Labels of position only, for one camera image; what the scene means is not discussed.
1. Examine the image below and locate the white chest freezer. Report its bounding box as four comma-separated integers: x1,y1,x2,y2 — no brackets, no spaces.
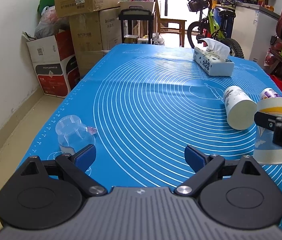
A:
231,2,280,67

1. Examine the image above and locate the white grey patterned paper cup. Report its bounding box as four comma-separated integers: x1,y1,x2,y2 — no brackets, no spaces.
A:
223,86,257,131

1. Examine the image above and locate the blue silicone baking mat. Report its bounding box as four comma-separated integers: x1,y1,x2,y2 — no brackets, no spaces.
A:
26,44,276,189

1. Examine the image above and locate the purple white paper cup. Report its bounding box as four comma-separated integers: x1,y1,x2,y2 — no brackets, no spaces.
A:
257,88,282,109

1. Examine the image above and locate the blue orange paper cup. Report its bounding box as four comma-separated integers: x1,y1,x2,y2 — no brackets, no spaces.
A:
253,96,282,165

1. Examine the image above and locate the tall brown cardboard box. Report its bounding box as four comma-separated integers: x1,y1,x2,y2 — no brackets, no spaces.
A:
69,7,122,77

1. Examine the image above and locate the white tissue box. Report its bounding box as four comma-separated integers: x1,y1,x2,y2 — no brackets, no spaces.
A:
193,38,234,76

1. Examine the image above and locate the green children's bicycle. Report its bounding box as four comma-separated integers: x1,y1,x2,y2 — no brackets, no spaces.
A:
187,0,244,59

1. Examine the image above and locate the clear plastic cup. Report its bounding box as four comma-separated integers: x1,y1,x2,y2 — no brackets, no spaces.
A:
55,115,97,155

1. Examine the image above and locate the wooden chair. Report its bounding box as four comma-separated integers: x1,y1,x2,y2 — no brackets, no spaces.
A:
155,0,186,47

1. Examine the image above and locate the black trolley cart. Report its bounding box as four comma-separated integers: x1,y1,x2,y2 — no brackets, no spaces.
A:
118,8,154,44

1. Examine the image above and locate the white red black box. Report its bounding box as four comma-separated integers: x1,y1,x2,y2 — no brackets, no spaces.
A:
22,30,80,98

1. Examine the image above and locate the plastic bag by wall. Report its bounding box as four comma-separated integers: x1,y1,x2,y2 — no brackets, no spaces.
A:
34,6,70,39

